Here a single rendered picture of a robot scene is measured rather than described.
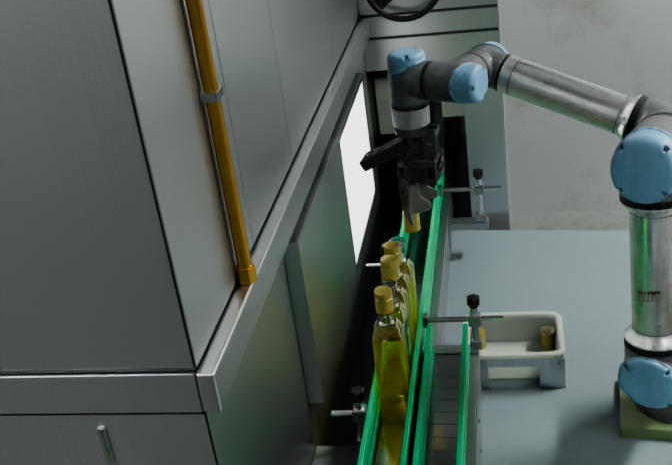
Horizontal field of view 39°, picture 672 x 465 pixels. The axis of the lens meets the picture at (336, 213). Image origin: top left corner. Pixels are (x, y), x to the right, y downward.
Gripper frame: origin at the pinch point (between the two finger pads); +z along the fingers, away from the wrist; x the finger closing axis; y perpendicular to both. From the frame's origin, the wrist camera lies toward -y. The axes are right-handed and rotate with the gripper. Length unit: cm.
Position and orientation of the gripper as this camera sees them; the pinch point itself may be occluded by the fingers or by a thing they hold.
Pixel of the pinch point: (411, 214)
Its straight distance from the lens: 200.5
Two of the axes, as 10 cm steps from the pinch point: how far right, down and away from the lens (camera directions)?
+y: 9.4, 0.4, -3.5
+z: 1.3, 8.9, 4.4
